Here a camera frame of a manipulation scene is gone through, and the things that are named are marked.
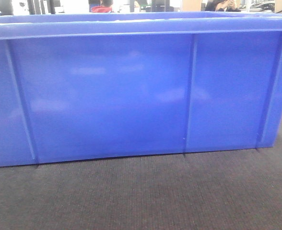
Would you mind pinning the person in red shirt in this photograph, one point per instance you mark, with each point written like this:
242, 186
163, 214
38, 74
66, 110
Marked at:
104, 7

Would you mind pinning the large blue plastic bin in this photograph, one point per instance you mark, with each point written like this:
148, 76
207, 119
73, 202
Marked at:
102, 85

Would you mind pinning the person in dark clothes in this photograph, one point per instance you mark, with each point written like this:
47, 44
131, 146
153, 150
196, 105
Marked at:
222, 6

